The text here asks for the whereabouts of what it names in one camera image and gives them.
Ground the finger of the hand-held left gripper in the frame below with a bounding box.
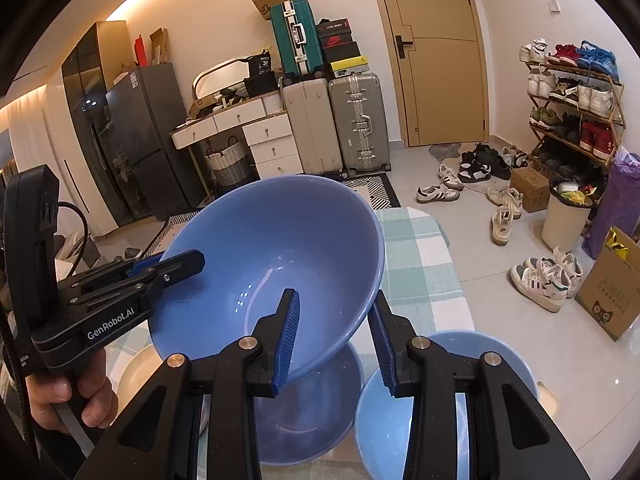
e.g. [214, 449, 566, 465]
[57, 249, 206, 306]
[125, 254, 163, 277]

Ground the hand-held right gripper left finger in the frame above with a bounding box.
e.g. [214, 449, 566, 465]
[75, 287, 301, 480]

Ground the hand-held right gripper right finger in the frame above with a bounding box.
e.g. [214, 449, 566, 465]
[367, 290, 591, 480]

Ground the dark blue bowl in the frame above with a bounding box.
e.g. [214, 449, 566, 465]
[252, 342, 365, 466]

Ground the medium blue bowl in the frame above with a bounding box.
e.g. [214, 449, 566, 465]
[148, 175, 386, 383]

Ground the cream round plate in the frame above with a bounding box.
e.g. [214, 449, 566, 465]
[117, 345, 208, 436]

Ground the person's left hand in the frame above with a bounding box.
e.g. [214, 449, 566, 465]
[25, 349, 118, 434]

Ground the light blue bowl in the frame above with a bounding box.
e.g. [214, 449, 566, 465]
[355, 330, 540, 480]

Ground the dark grey refrigerator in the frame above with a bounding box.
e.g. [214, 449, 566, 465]
[104, 64, 211, 228]

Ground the woven grey white basket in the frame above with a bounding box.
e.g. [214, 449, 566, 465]
[204, 136, 251, 186]

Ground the white dressing table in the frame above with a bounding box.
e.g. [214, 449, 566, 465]
[170, 94, 303, 178]

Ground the white black-striped sneaker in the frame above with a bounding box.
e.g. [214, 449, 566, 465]
[416, 185, 461, 204]
[438, 164, 465, 191]

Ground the white green sneaker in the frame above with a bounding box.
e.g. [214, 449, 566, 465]
[510, 257, 566, 313]
[537, 246, 583, 298]

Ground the tall dark glass cabinet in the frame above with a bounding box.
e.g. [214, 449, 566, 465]
[61, 20, 136, 236]

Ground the beige suitcase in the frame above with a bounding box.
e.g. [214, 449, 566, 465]
[282, 79, 343, 176]

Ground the arched mirror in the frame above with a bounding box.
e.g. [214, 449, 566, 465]
[192, 57, 251, 103]

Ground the black white sneaker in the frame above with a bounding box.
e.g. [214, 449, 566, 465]
[475, 144, 511, 181]
[457, 152, 488, 183]

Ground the brown cardboard box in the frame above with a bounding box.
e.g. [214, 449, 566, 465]
[510, 167, 553, 213]

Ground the black paper bag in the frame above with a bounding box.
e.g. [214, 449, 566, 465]
[247, 52, 273, 78]

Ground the flat cardboard piece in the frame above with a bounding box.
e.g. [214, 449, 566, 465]
[150, 27, 168, 65]

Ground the white trash bin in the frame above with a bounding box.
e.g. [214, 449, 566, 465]
[541, 180, 598, 253]

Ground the silver suitcase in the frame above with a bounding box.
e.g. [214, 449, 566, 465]
[327, 72, 392, 173]

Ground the cat print cardboard box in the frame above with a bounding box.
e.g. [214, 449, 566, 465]
[574, 227, 640, 342]

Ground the teal suitcase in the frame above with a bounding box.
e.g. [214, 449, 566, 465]
[271, 0, 326, 80]

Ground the plain black shoe box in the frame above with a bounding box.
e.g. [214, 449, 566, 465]
[324, 42, 361, 63]

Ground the tan wooden door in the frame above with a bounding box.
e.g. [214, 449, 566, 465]
[367, 0, 488, 148]

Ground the purple plastic bag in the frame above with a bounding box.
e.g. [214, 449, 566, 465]
[582, 147, 640, 261]

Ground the shoe rack with shoes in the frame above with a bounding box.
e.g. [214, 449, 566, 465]
[519, 37, 621, 161]

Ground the wooden shoe rack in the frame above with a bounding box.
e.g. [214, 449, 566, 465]
[527, 60, 626, 171]

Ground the black cable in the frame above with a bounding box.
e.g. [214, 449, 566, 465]
[56, 201, 94, 263]

